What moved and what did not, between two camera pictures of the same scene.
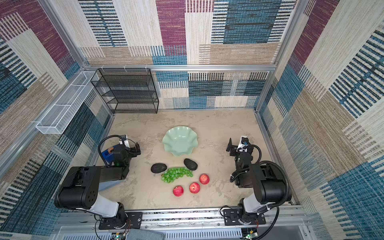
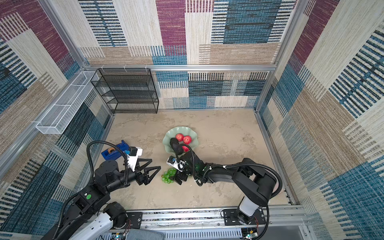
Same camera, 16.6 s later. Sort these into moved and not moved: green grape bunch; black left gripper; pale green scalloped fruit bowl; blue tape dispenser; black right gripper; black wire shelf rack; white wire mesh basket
Moved: black left gripper; black right gripper
Not moved: green grape bunch; blue tape dispenser; black wire shelf rack; white wire mesh basket; pale green scalloped fruit bowl
